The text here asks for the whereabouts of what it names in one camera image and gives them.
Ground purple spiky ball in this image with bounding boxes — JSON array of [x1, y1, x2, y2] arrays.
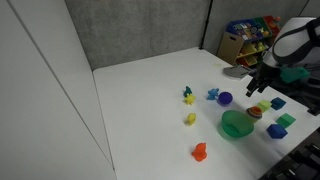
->
[[217, 91, 234, 108]]

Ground yellow star-shaped toy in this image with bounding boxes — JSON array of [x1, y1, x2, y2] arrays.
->
[[183, 94, 197, 106]]

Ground green plastic bowl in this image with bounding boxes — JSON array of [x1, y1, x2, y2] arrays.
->
[[221, 109, 255, 139]]

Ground royal blue soft cube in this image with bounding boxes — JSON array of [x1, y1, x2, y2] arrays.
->
[[266, 123, 289, 140]]

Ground green storage bin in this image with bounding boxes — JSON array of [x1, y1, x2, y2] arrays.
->
[[252, 17, 272, 37]]

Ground teal green camera mount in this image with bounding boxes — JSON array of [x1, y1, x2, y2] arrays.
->
[[279, 66, 311, 84]]

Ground yellow rubber duck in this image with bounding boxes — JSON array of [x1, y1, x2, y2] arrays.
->
[[185, 112, 197, 127]]

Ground light blue rubber toy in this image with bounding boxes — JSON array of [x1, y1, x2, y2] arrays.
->
[[206, 87, 220, 101]]

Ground teal rubber animal toy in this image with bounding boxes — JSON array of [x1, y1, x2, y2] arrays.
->
[[182, 85, 193, 98]]

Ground lime green soft cube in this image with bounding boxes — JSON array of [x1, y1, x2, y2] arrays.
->
[[256, 99, 273, 113]]

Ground black equipment frame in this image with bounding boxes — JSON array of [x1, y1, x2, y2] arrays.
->
[[258, 128, 320, 180]]

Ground rainbow stacked nesting cups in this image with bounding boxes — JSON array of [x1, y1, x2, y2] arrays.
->
[[245, 105, 264, 121]]

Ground blue storage bin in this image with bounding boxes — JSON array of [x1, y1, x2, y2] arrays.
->
[[227, 19, 260, 42]]

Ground orange rubber animal toy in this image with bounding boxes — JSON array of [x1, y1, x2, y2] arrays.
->
[[191, 142, 208, 163]]

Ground black vertical pole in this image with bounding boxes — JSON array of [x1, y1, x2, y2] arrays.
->
[[199, 0, 215, 51]]

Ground yellow storage bin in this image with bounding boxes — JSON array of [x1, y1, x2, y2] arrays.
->
[[241, 41, 268, 56]]

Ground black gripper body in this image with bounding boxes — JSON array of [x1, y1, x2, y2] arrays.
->
[[251, 62, 283, 87]]

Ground wooden toy storage shelf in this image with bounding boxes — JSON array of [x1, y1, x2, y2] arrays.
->
[[225, 14, 284, 69]]

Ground small orange plastic cup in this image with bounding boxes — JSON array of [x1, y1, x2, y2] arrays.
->
[[250, 105, 263, 116]]

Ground red storage bin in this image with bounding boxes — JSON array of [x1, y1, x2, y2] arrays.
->
[[264, 14, 283, 36]]

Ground dark navy soft cube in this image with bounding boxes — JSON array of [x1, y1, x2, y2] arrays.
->
[[269, 96, 287, 111]]

